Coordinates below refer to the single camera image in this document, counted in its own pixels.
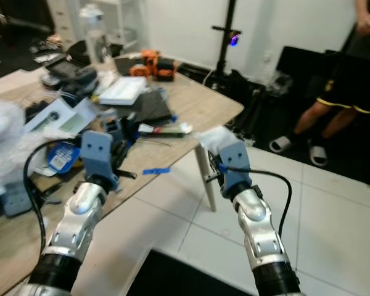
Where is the white paper trash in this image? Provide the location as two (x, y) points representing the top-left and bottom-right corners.
(200, 126), (239, 157)

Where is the blue tape strip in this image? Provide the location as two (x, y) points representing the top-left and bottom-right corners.
(141, 166), (172, 176)

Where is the white tube with red end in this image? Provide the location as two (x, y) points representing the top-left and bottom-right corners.
(135, 121), (194, 138)

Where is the black flat laptop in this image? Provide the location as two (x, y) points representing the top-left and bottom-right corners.
(133, 86), (178, 125)

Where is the flat white box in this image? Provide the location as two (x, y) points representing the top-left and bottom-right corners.
(97, 75), (149, 106)

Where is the blue labelled packet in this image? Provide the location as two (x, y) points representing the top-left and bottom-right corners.
(46, 141), (83, 174)

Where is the light wooden table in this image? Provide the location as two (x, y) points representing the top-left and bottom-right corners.
(0, 54), (245, 296)

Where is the white box with round print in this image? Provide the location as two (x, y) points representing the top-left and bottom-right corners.
(24, 97), (106, 138)

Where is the orange and black power tool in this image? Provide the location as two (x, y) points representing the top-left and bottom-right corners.
(128, 49), (179, 80)

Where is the black handheld terminal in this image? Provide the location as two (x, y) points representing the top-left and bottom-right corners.
(46, 58), (101, 91)

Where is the black floor mat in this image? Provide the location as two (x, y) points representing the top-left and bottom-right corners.
(126, 247), (258, 296)

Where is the clear bubble wrap bundle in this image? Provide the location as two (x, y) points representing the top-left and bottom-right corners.
(0, 97), (51, 191)

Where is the grey-blue printed part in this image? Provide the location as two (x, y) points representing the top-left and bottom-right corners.
(1, 181), (36, 218)

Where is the clear plastic bottle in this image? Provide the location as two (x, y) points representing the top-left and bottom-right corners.
(83, 4), (113, 64)

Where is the black equipment case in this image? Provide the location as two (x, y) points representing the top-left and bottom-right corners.
(240, 46), (343, 139)

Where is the white shelf unit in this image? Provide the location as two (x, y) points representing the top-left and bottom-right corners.
(52, 0), (149, 64)

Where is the black tripod stand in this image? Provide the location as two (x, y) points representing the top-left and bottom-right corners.
(208, 0), (242, 82)

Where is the person in black shorts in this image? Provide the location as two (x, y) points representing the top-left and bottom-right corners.
(269, 0), (370, 168)

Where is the grey-blue right wrist camera mount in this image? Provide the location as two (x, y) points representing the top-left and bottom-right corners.
(216, 140), (254, 199)

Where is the grey-blue wrist camera mount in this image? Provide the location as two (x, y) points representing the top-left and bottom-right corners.
(80, 130), (122, 193)
(216, 140), (254, 199)

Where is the grey-blue left wrist camera mount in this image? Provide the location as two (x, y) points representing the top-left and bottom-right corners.
(80, 130), (122, 193)

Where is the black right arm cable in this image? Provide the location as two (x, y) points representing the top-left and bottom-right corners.
(224, 165), (293, 240)

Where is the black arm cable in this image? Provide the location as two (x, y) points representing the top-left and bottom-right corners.
(23, 138), (82, 255)
(224, 165), (293, 240)

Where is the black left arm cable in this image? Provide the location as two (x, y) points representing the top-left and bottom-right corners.
(23, 138), (82, 255)

